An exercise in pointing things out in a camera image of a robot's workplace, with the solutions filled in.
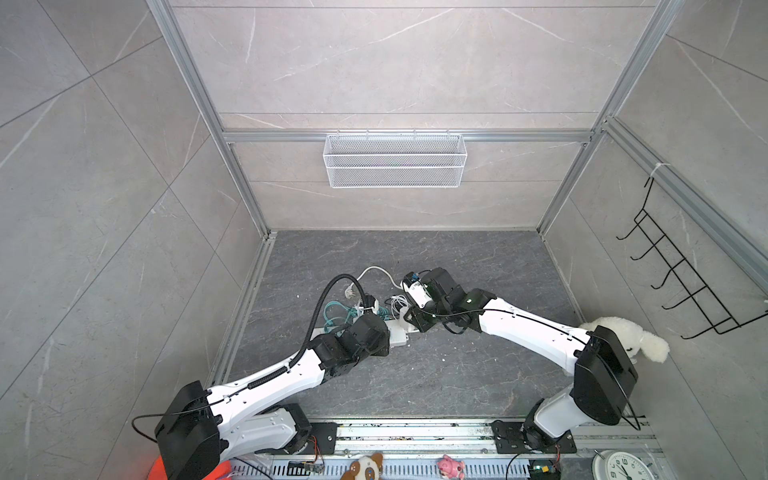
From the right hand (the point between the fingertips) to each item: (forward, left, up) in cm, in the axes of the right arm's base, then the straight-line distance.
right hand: (409, 312), depth 83 cm
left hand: (-5, +7, 0) cm, 8 cm away
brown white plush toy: (-35, +12, -9) cm, 38 cm away
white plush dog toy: (-13, -53, +7) cm, 55 cm away
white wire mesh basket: (+48, +2, +18) cm, 52 cm away
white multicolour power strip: (-1, +3, -5) cm, 6 cm away
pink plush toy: (-36, -8, -9) cm, 38 cm away
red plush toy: (-36, +43, -5) cm, 56 cm away
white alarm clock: (-36, -47, -9) cm, 60 cm away
